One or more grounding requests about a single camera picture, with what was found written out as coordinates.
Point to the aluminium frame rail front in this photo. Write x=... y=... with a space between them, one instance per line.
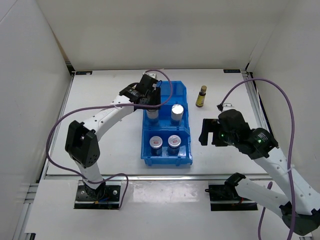
x=201 y=177

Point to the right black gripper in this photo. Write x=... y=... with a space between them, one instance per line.
x=211 y=125

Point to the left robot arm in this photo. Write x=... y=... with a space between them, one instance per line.
x=82 y=142

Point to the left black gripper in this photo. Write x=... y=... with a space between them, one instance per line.
x=156 y=96

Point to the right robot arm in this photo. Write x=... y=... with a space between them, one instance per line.
x=298 y=205

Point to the blue plastic bin front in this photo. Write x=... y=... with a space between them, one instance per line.
x=178 y=156

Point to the white blue can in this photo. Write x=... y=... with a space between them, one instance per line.
x=176 y=116
x=152 y=116

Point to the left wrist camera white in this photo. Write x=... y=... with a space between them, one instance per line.
x=151 y=74

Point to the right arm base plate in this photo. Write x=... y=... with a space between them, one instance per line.
x=221 y=200

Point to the blue plastic bin middle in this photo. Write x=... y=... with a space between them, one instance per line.
x=164 y=118

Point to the black label left corner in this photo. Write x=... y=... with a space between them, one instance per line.
x=83 y=73

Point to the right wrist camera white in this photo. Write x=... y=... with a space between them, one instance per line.
x=225 y=107

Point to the blue plastic bin rear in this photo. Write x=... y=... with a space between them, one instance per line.
x=179 y=93

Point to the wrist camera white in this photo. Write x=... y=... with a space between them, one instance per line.
x=151 y=74
x=225 y=107

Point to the black label right corner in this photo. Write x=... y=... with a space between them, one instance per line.
x=232 y=71

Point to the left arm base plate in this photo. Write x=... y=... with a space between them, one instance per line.
x=108 y=198

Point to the black label corner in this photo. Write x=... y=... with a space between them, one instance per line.
x=83 y=73
x=232 y=71

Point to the grey-lid spice jar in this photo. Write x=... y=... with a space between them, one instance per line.
x=174 y=143
x=156 y=144

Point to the brown bottle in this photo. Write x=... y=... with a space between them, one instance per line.
x=201 y=96

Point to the blue plastic bin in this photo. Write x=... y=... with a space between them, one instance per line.
x=164 y=118
x=178 y=156
x=179 y=93

